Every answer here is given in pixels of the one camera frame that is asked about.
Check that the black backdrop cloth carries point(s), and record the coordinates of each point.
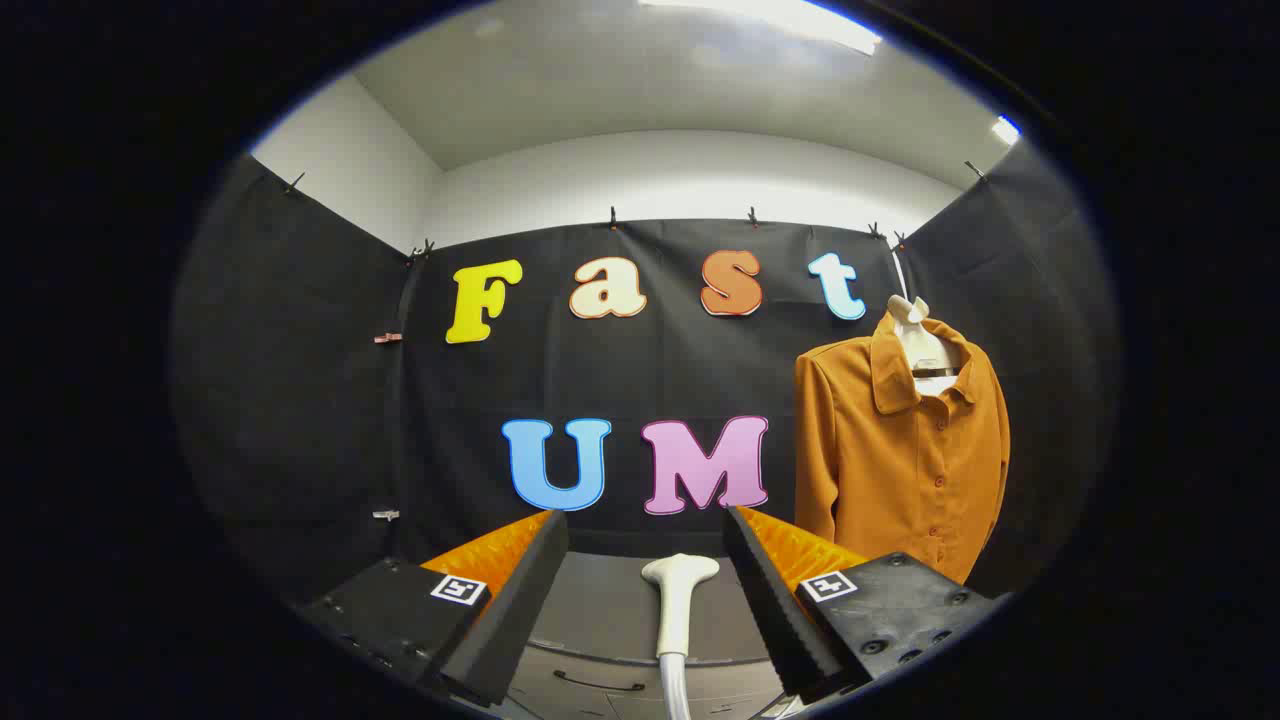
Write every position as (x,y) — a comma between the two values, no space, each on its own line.
(300,400)

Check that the small ceiling light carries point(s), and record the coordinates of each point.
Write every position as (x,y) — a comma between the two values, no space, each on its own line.
(1005,130)

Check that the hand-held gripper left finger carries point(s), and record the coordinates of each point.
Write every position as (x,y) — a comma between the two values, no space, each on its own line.
(510,620)

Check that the long ceiling light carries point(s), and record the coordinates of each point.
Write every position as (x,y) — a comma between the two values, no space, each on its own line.
(800,20)

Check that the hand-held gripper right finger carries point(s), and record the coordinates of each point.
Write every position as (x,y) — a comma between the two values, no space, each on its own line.
(775,610)

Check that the row of black clips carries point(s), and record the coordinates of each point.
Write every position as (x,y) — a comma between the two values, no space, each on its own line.
(613,216)

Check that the white clothes form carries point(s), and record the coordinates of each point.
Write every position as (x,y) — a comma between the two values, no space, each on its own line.
(915,345)

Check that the orange button shirt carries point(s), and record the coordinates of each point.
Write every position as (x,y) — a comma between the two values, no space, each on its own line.
(900,470)

